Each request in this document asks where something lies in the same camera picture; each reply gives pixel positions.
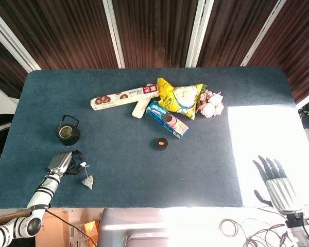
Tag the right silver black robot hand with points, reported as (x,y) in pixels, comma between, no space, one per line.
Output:
(278,185)

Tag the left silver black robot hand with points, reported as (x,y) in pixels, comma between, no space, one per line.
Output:
(59,162)

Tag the tea bag with tag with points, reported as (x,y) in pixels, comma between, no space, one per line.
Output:
(88,180)

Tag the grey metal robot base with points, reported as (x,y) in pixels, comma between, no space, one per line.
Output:
(134,226)

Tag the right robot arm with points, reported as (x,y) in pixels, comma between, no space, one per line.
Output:
(296,226)

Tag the black cast iron teapot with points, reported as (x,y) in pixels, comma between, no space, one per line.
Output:
(68,131)

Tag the black round lid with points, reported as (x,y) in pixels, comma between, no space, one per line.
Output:
(160,143)

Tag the yellow snack bag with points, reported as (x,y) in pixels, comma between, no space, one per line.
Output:
(180,99)

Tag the orange printed carton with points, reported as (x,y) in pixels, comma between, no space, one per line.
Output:
(83,232)

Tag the dark blue table mat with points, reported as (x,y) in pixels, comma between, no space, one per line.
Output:
(134,144)

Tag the long white cookie box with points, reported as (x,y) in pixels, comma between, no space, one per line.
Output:
(123,97)

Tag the small white rectangular block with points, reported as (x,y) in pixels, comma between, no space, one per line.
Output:
(140,108)

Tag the pink artificial flower bouquet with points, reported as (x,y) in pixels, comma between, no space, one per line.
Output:
(211,103)

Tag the blue oreo cookie box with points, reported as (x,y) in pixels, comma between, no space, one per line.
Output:
(167,119)

